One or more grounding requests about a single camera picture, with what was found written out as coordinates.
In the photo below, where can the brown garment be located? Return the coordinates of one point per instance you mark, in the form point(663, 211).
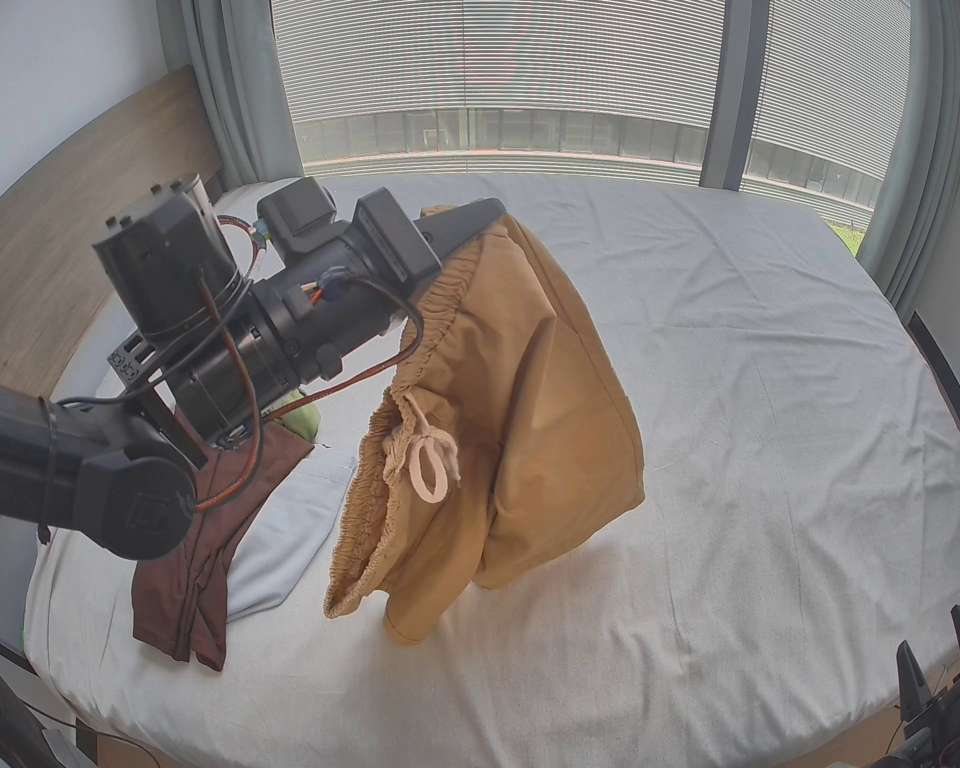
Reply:
point(187, 600)

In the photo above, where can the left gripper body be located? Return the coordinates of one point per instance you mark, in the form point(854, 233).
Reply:
point(330, 330)

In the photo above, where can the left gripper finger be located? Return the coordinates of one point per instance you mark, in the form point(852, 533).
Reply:
point(461, 225)

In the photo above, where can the bed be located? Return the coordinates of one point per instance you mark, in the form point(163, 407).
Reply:
point(712, 375)

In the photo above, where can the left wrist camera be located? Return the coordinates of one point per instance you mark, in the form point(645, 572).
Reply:
point(300, 214)

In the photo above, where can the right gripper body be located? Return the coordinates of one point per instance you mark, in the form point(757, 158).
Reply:
point(930, 750)

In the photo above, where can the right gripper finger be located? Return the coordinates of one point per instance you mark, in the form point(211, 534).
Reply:
point(955, 637)
point(913, 690)

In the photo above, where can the pale grey garment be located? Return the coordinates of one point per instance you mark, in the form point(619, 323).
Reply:
point(277, 525)

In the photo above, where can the grey-green curtain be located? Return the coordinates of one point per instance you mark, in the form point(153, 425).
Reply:
point(225, 90)
point(922, 150)

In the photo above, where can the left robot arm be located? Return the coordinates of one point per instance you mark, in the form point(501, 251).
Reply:
point(150, 247)

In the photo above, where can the green garment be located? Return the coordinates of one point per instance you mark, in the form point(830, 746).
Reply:
point(304, 420)

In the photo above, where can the window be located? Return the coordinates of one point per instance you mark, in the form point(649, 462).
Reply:
point(487, 60)

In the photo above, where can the tan shorts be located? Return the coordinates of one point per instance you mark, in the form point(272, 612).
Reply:
point(525, 390)

